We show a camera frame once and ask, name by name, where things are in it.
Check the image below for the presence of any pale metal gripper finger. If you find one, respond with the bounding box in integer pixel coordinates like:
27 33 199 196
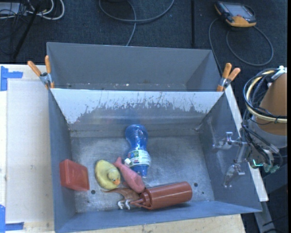
223 163 246 188
212 131 248 150

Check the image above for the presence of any red-brown squeeze bottle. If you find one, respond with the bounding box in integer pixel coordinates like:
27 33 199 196
138 181 194 211

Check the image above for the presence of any blue clear plastic bottle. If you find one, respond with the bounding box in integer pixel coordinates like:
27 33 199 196
124 123 152 178

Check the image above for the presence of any brown toy animal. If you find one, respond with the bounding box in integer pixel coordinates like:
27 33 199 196
101 186 143 211

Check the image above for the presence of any red-brown flat block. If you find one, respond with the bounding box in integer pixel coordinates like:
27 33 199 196
59 159 91 192

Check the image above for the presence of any grey metal bin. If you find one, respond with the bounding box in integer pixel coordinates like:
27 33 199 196
46 42 264 233

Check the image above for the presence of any pink toy fish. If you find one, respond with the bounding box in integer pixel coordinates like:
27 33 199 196
113 157 146 194

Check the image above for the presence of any pale wood board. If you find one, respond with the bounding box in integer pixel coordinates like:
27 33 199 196
5 78 270 233

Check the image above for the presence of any yellow toy duck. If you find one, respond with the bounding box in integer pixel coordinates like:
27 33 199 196
94 159 122 190

